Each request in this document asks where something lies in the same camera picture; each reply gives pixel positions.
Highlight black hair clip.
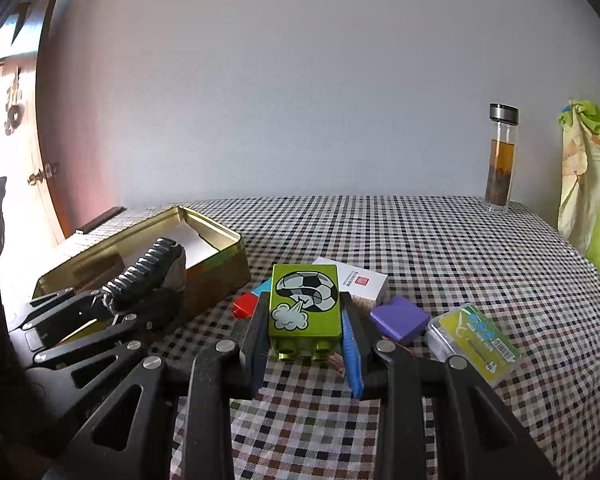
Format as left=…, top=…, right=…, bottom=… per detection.
left=100, top=237, right=186, bottom=314

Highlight clear plastic box yellow label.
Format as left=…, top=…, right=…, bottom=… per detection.
left=426, top=304, right=524, bottom=387

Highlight purple square box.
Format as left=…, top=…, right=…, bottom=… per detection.
left=370, top=296, right=430, bottom=346

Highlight red toy brick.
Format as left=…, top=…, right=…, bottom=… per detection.
left=233, top=292, right=259, bottom=320

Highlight white card box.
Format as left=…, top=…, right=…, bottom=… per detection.
left=313, top=257, right=389, bottom=314

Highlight teal blue box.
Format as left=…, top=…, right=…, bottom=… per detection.
left=251, top=280, right=272, bottom=297

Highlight green soccer toy block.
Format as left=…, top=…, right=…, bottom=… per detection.
left=268, top=263, right=342, bottom=362

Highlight black bar on table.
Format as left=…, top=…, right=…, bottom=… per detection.
left=76, top=206, right=126, bottom=234

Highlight gold metal tin box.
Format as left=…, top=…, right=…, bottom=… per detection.
left=32, top=204, right=252, bottom=346

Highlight wooden door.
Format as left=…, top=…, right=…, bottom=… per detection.
left=0, top=0, right=65, bottom=250

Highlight checkered tablecloth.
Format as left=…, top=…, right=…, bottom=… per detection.
left=74, top=195, right=600, bottom=480

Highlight door hanging ornament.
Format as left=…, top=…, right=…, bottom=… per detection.
left=4, top=67, right=24, bottom=136

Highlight glass tea bottle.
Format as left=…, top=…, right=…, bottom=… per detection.
left=484, top=103, right=519, bottom=211

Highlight green patterned cloth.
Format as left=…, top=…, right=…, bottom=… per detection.
left=558, top=100, right=600, bottom=272

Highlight brass door handle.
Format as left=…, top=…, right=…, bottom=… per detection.
left=27, top=162, right=60, bottom=186

